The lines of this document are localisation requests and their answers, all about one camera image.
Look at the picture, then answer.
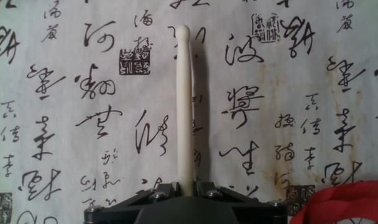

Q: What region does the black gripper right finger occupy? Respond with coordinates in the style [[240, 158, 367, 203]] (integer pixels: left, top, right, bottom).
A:
[[193, 181, 288, 224]]

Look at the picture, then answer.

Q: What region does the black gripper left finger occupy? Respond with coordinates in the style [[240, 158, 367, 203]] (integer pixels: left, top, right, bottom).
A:
[[84, 181, 181, 224]]

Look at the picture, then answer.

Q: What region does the wooden drumstick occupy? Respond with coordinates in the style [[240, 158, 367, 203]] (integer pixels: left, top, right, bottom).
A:
[[175, 24, 196, 197]]

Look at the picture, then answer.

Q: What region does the beige calligraphy print cloth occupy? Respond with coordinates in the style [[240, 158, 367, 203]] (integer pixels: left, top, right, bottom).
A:
[[0, 0, 378, 224]]

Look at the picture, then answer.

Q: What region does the red ribbon strap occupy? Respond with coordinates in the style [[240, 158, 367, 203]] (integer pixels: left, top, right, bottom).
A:
[[289, 180, 378, 224]]

